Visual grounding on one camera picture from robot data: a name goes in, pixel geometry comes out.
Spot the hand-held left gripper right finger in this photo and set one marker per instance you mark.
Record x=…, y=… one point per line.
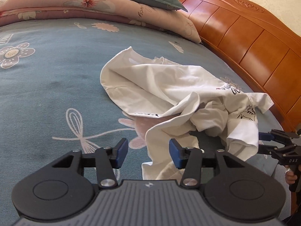
x=175, y=153

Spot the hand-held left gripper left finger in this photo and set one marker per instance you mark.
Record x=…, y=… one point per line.
x=122, y=151

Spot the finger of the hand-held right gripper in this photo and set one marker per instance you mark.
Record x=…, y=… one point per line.
x=270, y=150
x=265, y=137

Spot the white printed long-sleeve shirt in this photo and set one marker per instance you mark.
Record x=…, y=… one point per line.
x=152, y=82

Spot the person's right hand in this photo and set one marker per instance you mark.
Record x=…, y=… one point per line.
x=291, y=176

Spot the wooden bed headboard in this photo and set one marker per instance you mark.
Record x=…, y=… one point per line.
x=247, y=42

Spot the pink floral folded quilt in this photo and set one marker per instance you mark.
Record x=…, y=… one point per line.
x=82, y=4

